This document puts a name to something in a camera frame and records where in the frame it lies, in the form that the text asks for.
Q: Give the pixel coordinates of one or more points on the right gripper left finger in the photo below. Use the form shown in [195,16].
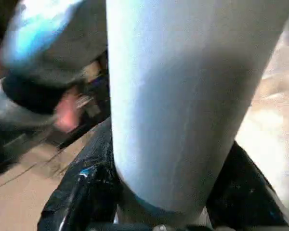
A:
[86,180]

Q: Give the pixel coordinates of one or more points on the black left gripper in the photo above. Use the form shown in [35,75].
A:
[86,108]

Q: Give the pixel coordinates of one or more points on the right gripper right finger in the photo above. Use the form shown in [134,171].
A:
[240,192]

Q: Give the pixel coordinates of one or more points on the white plastic table leg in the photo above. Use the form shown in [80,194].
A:
[183,84]

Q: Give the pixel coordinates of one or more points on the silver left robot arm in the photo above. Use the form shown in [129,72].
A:
[50,43]

